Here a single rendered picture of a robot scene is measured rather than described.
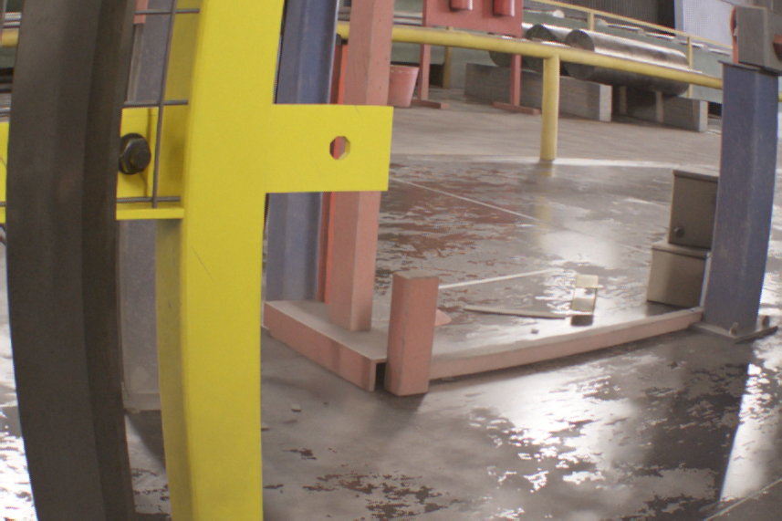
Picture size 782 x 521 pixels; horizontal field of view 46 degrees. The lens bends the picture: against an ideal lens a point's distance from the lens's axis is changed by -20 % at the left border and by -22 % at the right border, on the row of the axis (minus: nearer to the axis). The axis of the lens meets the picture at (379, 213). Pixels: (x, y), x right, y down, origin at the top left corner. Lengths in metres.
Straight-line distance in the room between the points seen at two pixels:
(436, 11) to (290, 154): 7.28
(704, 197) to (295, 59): 0.92
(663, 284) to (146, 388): 1.21
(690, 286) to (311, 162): 1.62
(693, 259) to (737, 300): 0.25
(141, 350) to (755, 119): 1.20
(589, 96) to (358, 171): 8.20
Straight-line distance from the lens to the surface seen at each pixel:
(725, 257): 2.02
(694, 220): 2.25
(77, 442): 0.41
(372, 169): 0.68
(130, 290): 1.38
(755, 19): 1.97
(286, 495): 1.16
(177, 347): 0.60
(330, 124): 0.66
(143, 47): 1.34
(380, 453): 1.31
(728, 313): 2.02
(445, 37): 4.57
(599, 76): 9.07
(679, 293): 2.23
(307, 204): 1.86
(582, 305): 2.17
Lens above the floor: 0.49
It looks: 9 degrees down
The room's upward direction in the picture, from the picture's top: 4 degrees clockwise
